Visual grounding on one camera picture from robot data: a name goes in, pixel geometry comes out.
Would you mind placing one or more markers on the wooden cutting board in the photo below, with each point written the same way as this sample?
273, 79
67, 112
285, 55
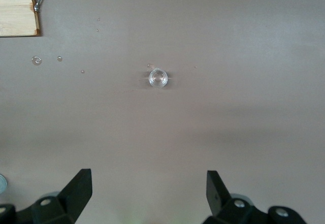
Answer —
15, 10

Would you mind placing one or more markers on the clear glass measuring cup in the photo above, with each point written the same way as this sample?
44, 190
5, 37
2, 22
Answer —
158, 78

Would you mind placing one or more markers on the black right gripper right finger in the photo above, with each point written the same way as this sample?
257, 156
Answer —
221, 203

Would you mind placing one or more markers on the green sleeved glass bottle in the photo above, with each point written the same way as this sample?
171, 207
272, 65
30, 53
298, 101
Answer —
2, 183

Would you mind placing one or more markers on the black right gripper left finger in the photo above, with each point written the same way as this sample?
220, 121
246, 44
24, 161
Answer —
63, 206

